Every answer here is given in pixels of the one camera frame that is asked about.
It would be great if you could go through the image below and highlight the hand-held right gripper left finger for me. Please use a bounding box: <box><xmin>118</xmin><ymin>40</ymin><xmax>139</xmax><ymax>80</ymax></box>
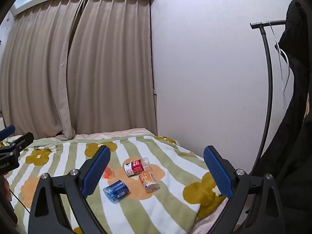
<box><xmin>28</xmin><ymin>145</ymin><xmax>111</xmax><ymax>234</ymax></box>

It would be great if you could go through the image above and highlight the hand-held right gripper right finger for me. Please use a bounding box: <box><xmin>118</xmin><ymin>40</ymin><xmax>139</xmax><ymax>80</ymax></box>
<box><xmin>203</xmin><ymin>145</ymin><xmax>286</xmax><ymax>234</ymax></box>

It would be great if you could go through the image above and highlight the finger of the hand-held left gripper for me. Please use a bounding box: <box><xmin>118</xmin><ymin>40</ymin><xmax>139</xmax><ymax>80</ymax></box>
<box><xmin>0</xmin><ymin>132</ymin><xmax>34</xmax><ymax>157</ymax></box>
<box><xmin>0</xmin><ymin>125</ymin><xmax>16</xmax><ymax>140</ymax></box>

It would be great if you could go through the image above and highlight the small orange cup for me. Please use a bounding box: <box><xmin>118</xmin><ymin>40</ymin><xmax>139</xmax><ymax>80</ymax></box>
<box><xmin>102</xmin><ymin>167</ymin><xmax>115</xmax><ymax>179</ymax></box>

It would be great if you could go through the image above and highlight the blue plastic bottle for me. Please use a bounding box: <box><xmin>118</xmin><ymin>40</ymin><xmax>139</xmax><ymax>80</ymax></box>
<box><xmin>103</xmin><ymin>180</ymin><xmax>129</xmax><ymax>202</ymax></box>

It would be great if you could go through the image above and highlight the red label plastic bottle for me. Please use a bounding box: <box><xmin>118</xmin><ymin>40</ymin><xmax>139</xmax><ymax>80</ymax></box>
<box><xmin>123</xmin><ymin>158</ymin><xmax>149</xmax><ymax>177</ymax></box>

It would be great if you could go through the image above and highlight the beige bed sheet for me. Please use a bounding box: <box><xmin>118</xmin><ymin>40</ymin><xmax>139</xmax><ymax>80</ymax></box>
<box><xmin>0</xmin><ymin>127</ymin><xmax>231</xmax><ymax>234</ymax></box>

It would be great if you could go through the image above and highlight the orange label small bottle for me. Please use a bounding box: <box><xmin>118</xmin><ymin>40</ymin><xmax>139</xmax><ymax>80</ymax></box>
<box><xmin>138</xmin><ymin>170</ymin><xmax>160</xmax><ymax>193</ymax></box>

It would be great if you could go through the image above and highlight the beige curtain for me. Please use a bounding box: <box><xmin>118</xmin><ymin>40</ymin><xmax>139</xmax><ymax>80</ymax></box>
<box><xmin>0</xmin><ymin>0</ymin><xmax>86</xmax><ymax>140</ymax></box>
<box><xmin>62</xmin><ymin>0</ymin><xmax>157</xmax><ymax>140</ymax></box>

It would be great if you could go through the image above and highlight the striped floral blanket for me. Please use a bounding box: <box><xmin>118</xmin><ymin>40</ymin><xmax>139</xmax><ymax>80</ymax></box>
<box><xmin>5</xmin><ymin>136</ymin><xmax>230</xmax><ymax>234</ymax></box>

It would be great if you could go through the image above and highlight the black coat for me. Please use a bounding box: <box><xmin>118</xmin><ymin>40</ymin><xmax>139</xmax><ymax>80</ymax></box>
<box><xmin>253</xmin><ymin>0</ymin><xmax>312</xmax><ymax>234</ymax></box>

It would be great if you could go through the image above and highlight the black clothes rack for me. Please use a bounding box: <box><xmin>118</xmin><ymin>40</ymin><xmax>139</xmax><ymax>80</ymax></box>
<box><xmin>250</xmin><ymin>19</ymin><xmax>293</xmax><ymax>177</ymax></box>

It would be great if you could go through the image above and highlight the white clothes hanger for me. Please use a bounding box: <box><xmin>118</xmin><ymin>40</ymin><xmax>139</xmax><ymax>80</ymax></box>
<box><xmin>268</xmin><ymin>20</ymin><xmax>292</xmax><ymax>92</ymax></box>

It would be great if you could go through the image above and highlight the thin black cable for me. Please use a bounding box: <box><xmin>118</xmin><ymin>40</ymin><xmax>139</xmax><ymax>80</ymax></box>
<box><xmin>9</xmin><ymin>192</ymin><xmax>31</xmax><ymax>210</ymax></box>

